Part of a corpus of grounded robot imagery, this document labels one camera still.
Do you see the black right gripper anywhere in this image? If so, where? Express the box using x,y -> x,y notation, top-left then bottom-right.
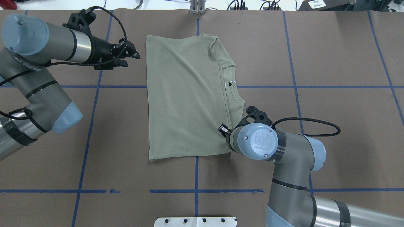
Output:
218,124 -> 234,138

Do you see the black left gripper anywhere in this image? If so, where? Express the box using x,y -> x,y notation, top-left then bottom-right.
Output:
90,36 -> 140,70

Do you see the sage green long-sleeve shirt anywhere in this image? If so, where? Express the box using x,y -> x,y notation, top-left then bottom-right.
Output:
146,34 -> 244,160

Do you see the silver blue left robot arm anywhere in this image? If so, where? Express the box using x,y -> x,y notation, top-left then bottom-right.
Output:
1,8 -> 140,160

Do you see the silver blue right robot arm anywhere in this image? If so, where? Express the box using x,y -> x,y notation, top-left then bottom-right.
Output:
218,123 -> 404,227

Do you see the orange black connector board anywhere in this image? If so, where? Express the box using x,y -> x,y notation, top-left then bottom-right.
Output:
226,0 -> 282,11

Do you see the red water bottle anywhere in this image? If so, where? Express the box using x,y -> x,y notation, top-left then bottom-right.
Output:
0,0 -> 18,10

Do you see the black box white label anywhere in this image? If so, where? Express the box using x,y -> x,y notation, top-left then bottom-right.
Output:
298,0 -> 356,11

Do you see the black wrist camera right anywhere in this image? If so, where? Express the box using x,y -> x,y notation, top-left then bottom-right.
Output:
236,106 -> 273,128

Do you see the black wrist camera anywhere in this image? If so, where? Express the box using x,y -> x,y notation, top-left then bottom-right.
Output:
236,106 -> 273,128
62,10 -> 96,35

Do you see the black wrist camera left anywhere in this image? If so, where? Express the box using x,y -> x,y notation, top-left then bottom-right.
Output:
62,10 -> 96,35

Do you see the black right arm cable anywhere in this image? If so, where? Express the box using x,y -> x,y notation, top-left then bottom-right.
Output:
272,117 -> 341,137

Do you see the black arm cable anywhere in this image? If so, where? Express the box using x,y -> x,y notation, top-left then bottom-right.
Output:
0,6 -> 128,120
272,117 -> 341,137

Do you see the aluminium frame post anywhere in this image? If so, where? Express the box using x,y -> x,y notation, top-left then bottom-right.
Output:
189,0 -> 206,15

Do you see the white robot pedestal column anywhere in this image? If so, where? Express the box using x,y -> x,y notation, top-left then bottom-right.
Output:
154,217 -> 238,227

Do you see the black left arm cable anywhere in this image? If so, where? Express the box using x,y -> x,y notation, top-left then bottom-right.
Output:
0,6 -> 128,120

